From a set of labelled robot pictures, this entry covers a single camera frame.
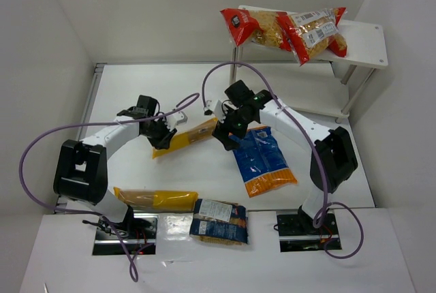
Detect red pasta bag left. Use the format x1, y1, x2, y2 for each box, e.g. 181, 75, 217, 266
220, 8, 292, 52

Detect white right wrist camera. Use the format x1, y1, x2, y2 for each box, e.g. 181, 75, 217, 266
204, 99, 226, 123

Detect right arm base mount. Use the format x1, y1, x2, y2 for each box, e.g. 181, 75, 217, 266
273, 210, 342, 253

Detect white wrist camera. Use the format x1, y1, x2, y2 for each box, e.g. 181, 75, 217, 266
204, 99, 226, 123
166, 111, 188, 131

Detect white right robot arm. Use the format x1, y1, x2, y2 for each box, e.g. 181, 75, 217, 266
203, 80, 358, 228

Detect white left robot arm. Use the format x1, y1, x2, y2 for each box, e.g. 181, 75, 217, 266
53, 95, 187, 236

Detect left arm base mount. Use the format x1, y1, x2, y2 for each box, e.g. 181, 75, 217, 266
82, 213, 158, 256

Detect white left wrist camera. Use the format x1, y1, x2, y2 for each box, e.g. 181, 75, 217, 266
166, 111, 188, 131

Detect yellow spaghetti bag front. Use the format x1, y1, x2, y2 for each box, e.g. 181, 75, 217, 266
114, 187, 198, 212

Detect blue orange spaghetti bag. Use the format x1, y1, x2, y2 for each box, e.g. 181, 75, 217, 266
229, 126, 298, 198

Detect red pasta bag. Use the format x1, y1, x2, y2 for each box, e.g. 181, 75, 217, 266
276, 7, 347, 65
220, 8, 292, 52

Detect yellow spaghetti bag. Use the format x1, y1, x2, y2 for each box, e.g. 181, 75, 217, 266
114, 187, 198, 212
152, 118, 218, 159

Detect white two-tier shelf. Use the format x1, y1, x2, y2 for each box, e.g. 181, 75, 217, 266
229, 5, 388, 122

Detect red pasta bag right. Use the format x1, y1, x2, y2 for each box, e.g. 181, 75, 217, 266
276, 7, 347, 65

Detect dark blue pasta bag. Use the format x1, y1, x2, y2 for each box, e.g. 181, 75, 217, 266
189, 199, 249, 245

